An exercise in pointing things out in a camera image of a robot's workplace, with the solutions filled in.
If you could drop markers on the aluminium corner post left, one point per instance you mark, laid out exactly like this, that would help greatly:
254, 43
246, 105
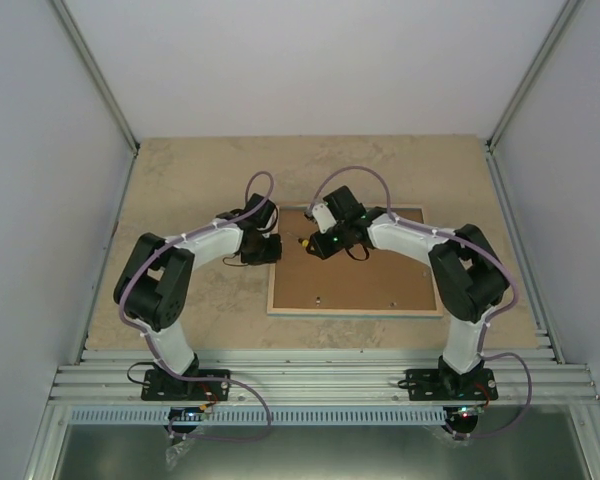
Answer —
94, 72

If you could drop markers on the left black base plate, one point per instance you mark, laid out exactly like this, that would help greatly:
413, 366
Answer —
160, 386

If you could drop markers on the yellow screwdriver tool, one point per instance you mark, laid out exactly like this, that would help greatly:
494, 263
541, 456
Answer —
302, 241

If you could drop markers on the clear plastic bag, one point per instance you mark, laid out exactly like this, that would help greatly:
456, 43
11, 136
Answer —
177, 450

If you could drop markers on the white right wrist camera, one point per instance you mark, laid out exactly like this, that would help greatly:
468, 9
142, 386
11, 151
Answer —
320, 214

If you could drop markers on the controller board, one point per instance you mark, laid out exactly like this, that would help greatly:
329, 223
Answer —
468, 411
190, 413

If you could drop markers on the grey slotted cable duct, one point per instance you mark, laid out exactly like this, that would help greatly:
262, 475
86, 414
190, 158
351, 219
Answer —
257, 416

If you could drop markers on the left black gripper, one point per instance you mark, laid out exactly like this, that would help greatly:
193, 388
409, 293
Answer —
273, 256

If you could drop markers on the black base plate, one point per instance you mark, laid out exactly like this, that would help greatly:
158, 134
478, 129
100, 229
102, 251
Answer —
160, 386
438, 385

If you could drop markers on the aluminium rail base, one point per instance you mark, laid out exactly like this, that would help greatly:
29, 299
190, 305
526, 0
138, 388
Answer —
324, 377

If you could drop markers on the teal wooden picture frame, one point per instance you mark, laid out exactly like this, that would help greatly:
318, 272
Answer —
384, 285

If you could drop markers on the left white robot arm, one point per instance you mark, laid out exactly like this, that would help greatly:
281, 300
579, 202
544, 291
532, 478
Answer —
152, 289

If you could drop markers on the aluminium corner post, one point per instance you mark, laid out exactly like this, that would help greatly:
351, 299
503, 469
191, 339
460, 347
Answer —
547, 48
94, 72

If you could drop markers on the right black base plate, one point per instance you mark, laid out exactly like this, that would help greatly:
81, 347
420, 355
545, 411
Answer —
438, 385

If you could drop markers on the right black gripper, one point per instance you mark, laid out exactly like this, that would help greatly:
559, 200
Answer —
324, 252

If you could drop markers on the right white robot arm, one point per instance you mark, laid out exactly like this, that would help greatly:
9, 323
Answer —
470, 278

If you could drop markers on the aluminium corner post right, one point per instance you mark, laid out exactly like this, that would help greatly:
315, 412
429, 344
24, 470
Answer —
547, 48

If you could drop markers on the left controller board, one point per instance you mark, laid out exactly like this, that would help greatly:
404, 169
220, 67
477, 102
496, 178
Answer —
190, 413

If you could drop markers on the right controller board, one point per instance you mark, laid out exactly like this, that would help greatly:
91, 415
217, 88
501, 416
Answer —
468, 411

